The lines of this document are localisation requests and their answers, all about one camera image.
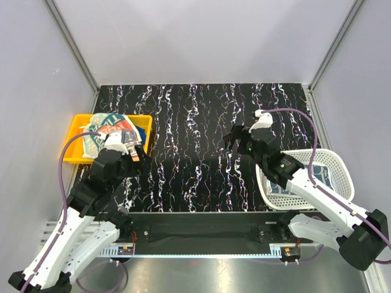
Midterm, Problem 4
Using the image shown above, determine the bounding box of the multicolour rabbit letter towel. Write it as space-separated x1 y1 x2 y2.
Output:
82 113 142 159

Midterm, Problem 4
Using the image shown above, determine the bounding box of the yellow plastic bin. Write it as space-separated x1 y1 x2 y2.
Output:
64 114 153 165

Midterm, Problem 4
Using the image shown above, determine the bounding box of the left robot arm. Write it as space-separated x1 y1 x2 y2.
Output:
8 146 152 292

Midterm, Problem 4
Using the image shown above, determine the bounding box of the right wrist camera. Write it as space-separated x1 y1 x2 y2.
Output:
249 109 273 132

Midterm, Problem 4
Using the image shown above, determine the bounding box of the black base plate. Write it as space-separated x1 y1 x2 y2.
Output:
120 212 297 257

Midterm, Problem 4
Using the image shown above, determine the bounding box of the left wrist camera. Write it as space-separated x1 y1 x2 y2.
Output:
104 130 127 153

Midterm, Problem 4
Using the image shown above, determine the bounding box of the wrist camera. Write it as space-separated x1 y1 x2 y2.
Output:
249 109 273 132
104 130 127 153

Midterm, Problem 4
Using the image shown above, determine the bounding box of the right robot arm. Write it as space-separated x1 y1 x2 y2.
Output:
223 125 390 271

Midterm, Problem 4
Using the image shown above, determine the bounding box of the right controller board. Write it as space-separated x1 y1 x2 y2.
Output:
282 247 301 258

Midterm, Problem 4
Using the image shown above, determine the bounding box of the left controller board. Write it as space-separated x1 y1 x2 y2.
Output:
117 246 134 257

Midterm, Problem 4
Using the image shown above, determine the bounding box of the white plastic basket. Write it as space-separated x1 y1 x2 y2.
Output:
255 148 354 211

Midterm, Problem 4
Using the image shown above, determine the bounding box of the aluminium frame post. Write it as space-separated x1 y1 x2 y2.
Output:
43 0 100 94
308 0 366 92

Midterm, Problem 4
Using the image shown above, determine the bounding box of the right aluminium frame post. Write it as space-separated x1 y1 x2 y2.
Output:
308 0 366 92

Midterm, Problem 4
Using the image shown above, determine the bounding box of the controller board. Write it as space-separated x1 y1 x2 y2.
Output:
282 247 301 258
117 246 134 257

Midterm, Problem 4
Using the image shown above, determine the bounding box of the blue patterned folded towel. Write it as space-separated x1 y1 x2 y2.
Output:
266 165 334 198

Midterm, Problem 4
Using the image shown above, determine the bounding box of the left aluminium frame post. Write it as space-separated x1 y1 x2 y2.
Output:
43 0 100 94

